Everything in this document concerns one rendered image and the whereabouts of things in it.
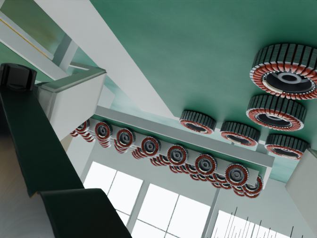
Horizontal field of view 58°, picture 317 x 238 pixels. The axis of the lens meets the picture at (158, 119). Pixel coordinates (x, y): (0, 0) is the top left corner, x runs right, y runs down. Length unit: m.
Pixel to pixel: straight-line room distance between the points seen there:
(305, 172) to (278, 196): 6.46
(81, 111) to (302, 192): 0.13
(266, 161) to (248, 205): 5.30
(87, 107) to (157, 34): 0.37
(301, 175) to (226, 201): 6.45
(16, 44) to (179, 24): 0.71
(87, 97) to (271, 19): 0.29
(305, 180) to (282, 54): 0.26
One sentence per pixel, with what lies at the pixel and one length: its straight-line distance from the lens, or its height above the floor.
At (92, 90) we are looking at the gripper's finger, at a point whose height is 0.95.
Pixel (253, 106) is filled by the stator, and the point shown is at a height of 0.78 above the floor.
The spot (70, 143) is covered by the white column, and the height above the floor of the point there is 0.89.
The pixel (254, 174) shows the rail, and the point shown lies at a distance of 1.49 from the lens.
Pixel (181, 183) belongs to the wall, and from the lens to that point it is 6.81.
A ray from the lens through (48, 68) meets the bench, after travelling 1.18.
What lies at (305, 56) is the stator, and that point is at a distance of 0.42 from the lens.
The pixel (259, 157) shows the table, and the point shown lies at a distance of 1.33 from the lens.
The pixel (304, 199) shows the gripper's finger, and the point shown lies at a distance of 0.18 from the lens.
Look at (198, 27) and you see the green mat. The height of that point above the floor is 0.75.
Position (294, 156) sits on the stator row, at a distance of 0.88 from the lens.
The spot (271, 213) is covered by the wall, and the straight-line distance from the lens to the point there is 6.62.
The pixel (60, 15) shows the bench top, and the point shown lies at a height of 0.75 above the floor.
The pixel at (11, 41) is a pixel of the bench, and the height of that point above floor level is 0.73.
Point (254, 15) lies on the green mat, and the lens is 0.40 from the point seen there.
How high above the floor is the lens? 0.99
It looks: 12 degrees down
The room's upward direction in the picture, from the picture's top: 159 degrees counter-clockwise
